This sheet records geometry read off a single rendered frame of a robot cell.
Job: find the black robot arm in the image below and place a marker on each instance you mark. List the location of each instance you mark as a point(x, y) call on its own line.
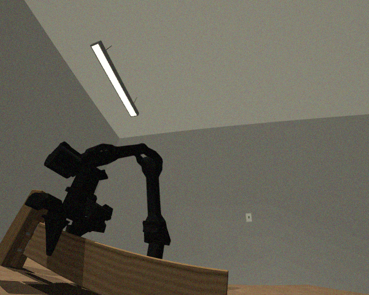
point(67, 162)

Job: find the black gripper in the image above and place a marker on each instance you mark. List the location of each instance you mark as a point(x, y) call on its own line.
point(58, 212)

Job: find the brown wooden rail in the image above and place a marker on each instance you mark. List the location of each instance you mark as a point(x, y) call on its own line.
point(107, 270)

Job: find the dark brown wooden post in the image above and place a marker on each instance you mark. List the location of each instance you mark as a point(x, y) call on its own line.
point(18, 235)

